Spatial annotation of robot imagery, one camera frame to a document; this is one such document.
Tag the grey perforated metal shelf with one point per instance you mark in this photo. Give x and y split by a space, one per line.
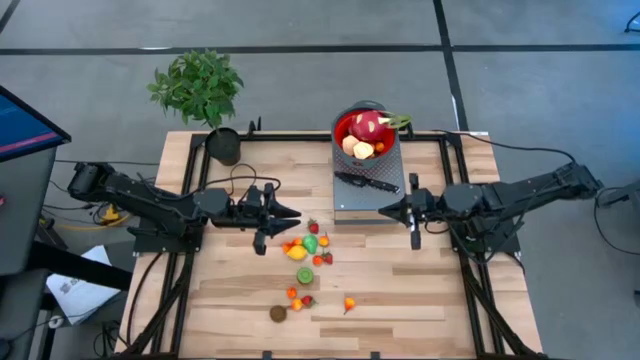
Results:
367 200

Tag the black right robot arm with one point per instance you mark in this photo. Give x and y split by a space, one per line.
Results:
515 197

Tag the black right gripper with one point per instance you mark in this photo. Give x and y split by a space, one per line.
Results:
422 205

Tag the pink dragon fruit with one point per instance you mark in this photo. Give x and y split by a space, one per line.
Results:
370 125

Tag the white paper sheets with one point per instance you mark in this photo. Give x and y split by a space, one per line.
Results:
80 290

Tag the orange yellow pear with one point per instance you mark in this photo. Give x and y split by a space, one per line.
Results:
297 304

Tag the green plant in black pot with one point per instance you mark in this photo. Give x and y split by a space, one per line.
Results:
197 87

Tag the grey cabinet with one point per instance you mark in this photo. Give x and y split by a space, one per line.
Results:
20 210

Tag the small red fruit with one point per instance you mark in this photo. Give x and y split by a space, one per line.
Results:
291 292

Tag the red collapsible bowl grey rim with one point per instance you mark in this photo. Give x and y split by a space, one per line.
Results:
340 130

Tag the yellow lemon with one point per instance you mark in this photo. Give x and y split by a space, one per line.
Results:
297 252

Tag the halved green kiwi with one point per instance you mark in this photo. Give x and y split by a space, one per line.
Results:
305 275

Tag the orange red peach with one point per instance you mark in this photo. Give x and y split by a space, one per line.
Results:
317 260

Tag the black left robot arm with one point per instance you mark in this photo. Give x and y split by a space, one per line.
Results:
150 202

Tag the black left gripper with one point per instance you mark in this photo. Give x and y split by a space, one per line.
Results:
250 212

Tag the small red strawberry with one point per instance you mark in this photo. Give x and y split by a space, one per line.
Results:
327 258
313 226

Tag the blue screen monitor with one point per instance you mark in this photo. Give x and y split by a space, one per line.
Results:
25 125

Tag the large leafy strawberry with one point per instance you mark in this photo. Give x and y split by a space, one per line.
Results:
307 300

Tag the green fruit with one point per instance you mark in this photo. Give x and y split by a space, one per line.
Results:
310 243

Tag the black plastic knife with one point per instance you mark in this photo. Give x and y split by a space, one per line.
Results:
370 182

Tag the halved cream fruit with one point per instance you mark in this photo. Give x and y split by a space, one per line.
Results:
350 145
363 150

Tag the brown whole kiwi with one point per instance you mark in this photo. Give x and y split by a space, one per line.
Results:
278 313

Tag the black desk beam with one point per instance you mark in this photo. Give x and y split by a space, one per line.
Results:
75 267

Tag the small orange fruit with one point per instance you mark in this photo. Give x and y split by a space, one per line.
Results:
296 240
380 146
324 240
287 246

